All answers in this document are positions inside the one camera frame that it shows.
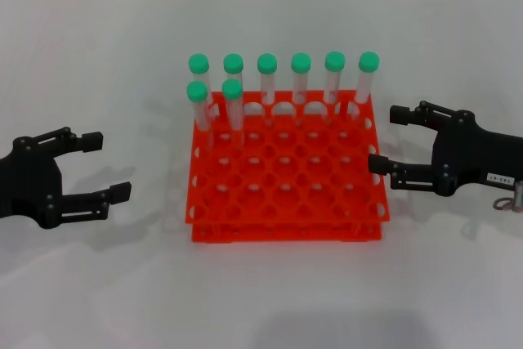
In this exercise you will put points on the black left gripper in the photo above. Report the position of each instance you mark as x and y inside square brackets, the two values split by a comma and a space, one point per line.
[28, 181]

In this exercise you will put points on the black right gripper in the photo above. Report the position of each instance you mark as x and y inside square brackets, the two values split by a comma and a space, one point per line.
[470, 153]

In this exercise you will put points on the clear green-capped test tube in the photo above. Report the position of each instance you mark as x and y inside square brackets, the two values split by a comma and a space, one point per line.
[369, 61]
[198, 63]
[301, 63]
[233, 63]
[196, 91]
[232, 89]
[335, 61]
[267, 63]

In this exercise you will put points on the orange test tube rack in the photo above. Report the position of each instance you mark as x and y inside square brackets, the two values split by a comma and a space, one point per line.
[286, 236]

